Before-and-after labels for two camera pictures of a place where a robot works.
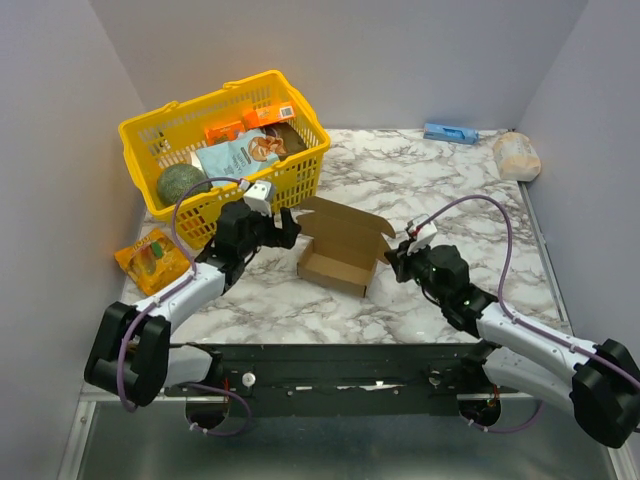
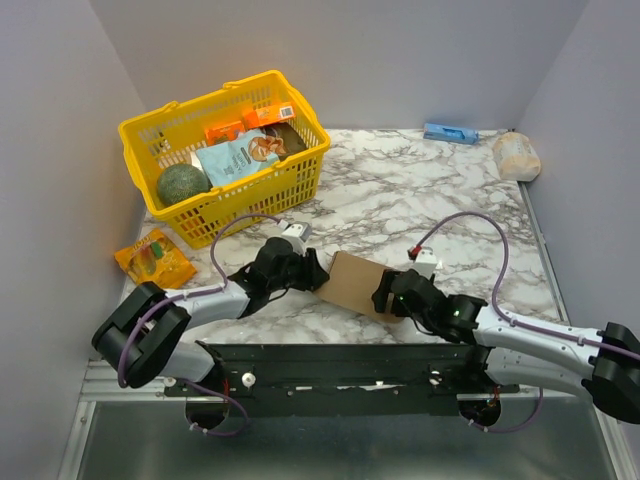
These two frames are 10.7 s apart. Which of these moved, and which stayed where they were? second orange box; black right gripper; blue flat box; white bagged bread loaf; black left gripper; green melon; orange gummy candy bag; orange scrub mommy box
Moved: black right gripper; black left gripper
Stayed: blue flat box; second orange box; white bagged bread loaf; orange gummy candy bag; green melon; orange scrub mommy box
